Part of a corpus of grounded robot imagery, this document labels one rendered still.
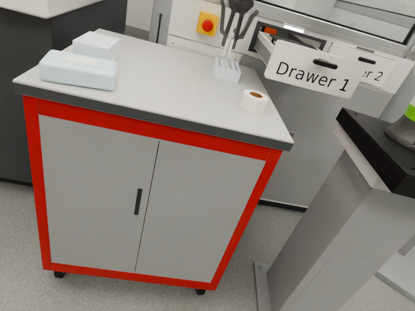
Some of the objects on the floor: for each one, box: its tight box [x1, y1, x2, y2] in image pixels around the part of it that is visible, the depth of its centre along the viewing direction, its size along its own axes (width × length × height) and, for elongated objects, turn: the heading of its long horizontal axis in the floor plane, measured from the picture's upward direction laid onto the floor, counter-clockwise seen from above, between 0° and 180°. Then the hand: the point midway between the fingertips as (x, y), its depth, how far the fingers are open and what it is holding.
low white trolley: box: [12, 28, 294, 296], centre depth 105 cm, size 58×62×76 cm
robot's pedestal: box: [253, 123, 415, 311], centre depth 96 cm, size 30×30×76 cm
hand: (227, 47), depth 96 cm, fingers closed, pressing on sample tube
